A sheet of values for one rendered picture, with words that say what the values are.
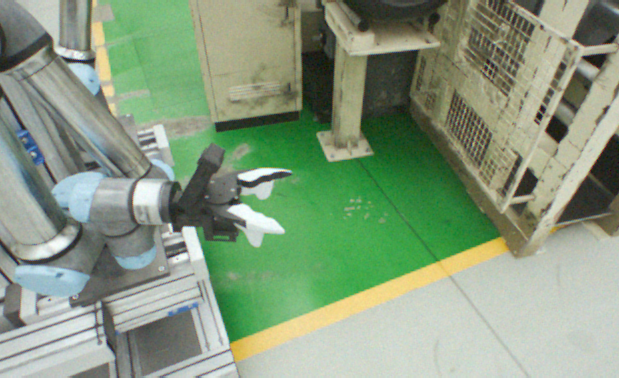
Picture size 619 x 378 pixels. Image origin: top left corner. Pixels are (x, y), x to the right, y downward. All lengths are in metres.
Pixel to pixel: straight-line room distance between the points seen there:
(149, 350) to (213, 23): 1.54
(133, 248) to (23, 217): 0.17
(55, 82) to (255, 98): 1.82
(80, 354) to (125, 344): 0.46
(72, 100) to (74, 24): 0.68
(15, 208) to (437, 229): 1.74
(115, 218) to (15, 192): 0.15
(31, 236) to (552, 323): 1.79
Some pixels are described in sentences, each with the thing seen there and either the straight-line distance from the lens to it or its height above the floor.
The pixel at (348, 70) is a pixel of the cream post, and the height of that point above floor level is 0.52.
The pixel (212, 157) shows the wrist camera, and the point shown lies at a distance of 0.62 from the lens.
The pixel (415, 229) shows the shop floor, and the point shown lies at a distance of 2.08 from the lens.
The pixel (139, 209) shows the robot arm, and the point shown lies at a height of 1.06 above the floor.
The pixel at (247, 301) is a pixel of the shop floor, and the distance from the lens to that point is 1.80.
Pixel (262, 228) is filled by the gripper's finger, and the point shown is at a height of 1.07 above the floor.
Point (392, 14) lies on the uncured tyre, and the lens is 1.62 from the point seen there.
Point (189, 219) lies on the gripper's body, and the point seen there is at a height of 1.02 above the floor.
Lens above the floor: 1.54
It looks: 45 degrees down
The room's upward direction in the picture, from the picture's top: straight up
